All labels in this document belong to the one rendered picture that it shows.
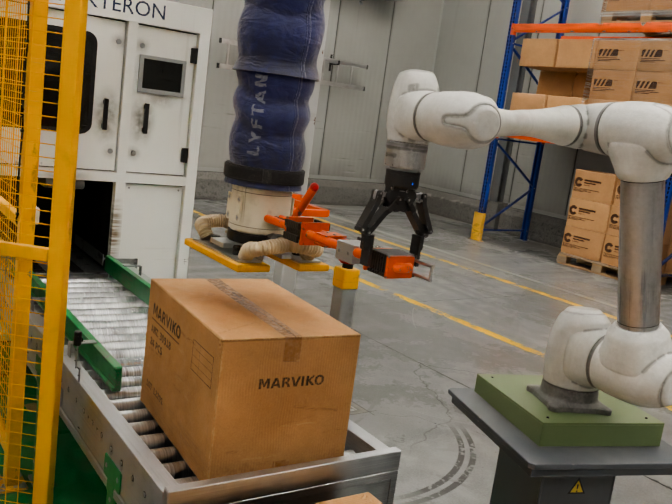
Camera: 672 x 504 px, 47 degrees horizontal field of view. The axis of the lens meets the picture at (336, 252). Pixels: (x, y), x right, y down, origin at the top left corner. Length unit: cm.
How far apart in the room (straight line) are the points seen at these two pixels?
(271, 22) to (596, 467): 139
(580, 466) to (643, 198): 68
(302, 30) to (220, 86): 958
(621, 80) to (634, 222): 799
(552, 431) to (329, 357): 61
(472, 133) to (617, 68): 852
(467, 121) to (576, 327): 86
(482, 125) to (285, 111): 72
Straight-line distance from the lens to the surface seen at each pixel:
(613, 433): 221
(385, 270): 164
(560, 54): 1057
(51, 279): 245
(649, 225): 195
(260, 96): 207
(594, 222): 998
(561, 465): 203
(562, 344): 217
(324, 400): 208
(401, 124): 162
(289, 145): 207
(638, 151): 189
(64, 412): 274
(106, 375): 266
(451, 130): 150
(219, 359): 191
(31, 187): 286
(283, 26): 205
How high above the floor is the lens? 152
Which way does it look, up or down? 10 degrees down
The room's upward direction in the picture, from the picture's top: 8 degrees clockwise
